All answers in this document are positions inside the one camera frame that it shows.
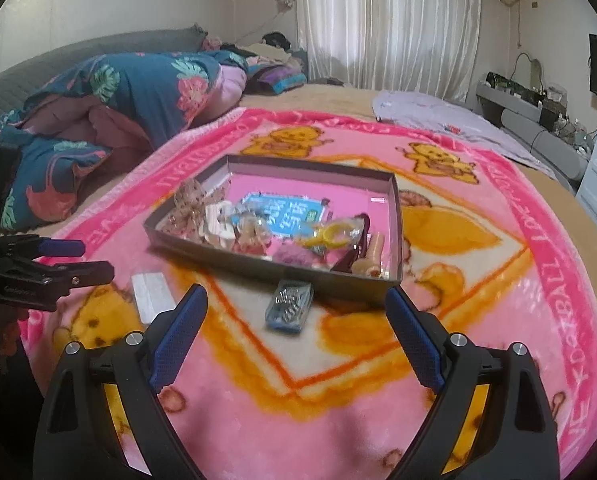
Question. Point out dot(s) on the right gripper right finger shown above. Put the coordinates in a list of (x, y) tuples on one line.
[(516, 438)]

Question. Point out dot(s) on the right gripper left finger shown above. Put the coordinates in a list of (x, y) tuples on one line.
[(76, 438)]

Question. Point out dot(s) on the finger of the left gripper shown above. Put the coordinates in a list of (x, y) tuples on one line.
[(33, 246), (73, 277)]

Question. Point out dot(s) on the white card of earrings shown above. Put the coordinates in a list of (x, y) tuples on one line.
[(152, 295)]

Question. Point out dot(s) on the sheer red-dotted ribbon bow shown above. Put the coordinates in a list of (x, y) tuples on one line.
[(187, 217)]

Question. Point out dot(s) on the white hair claw clip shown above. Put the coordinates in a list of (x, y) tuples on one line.
[(217, 229)]

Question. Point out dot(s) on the cream pearl hair claw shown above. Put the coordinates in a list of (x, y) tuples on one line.
[(253, 236)]

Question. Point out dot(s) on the blue card of hairpins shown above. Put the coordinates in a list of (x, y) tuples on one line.
[(289, 307)]

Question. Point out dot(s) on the bag of yellow hair ties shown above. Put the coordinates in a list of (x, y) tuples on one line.
[(336, 234)]

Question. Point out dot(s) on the blue floral quilt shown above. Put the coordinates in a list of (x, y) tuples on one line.
[(102, 117)]

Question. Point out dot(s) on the grey padded headboard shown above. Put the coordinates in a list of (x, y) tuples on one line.
[(18, 82)]

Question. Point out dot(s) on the grey cardboard box tray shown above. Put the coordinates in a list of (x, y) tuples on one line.
[(328, 283)]

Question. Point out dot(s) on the grey curved bed footboard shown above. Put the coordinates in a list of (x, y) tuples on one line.
[(519, 119)]

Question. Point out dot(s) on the purple striped pillow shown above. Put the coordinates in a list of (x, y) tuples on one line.
[(272, 80)]

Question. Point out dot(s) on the lavender bed sheet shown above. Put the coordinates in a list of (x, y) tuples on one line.
[(417, 110)]

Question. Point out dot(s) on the white sheer curtain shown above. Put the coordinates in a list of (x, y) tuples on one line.
[(426, 46)]

